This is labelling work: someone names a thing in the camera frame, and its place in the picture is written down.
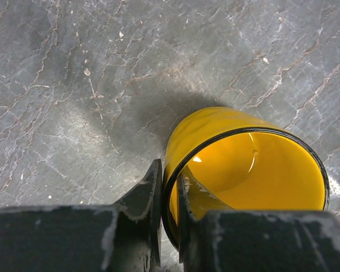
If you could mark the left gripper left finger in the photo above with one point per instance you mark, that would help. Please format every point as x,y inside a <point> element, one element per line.
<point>122,236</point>

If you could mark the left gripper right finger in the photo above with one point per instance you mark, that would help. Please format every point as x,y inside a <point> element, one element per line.
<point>215,237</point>

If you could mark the yellow mug black handle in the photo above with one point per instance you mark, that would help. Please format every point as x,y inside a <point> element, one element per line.
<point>247,163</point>

